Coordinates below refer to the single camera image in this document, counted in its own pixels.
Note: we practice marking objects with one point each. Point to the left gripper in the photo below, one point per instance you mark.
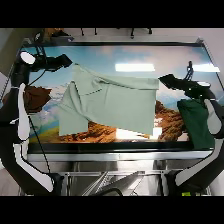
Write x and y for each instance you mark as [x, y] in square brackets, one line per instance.
[60, 62]

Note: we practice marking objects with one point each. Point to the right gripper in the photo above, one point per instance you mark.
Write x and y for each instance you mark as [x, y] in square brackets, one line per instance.
[171, 81]

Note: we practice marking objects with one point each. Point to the pale green T-shirt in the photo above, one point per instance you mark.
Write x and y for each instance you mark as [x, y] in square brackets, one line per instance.
[113, 103]

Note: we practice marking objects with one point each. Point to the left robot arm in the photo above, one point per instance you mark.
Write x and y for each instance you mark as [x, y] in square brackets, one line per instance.
[24, 113]

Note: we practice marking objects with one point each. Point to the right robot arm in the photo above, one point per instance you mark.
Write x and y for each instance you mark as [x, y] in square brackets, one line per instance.
[213, 116]

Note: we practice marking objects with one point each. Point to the brown garment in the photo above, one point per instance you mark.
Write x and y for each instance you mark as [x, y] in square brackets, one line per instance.
[37, 98]

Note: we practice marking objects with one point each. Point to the dark green garment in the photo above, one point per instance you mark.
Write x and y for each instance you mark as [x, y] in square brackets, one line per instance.
[196, 123]

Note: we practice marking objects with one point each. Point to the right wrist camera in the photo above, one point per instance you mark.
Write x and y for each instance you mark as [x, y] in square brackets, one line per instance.
[190, 70]

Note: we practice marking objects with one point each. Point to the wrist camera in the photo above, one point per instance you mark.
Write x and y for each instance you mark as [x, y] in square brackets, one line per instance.
[190, 70]
[41, 50]

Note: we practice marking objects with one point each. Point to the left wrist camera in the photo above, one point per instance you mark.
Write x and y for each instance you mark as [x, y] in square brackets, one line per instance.
[41, 50]

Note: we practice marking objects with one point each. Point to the silver frame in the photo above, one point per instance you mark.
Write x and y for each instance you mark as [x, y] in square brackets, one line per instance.
[116, 156]

